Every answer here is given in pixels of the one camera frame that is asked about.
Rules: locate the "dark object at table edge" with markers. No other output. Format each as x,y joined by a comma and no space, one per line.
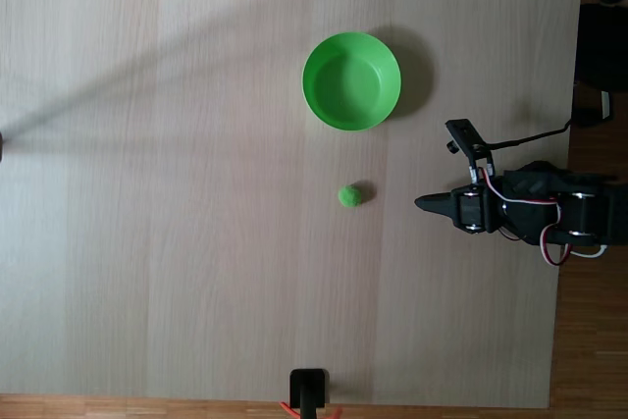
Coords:
1,146

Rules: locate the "black box with white strip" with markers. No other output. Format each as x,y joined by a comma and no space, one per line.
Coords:
607,105

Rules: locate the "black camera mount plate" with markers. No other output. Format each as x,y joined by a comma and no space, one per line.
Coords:
463,134

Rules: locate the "black table clamp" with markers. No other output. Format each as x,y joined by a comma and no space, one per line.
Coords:
306,384

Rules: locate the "green plastic bowl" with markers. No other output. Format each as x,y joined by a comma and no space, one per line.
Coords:
350,112

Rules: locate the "green pompom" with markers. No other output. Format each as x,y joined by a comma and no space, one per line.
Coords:
350,195

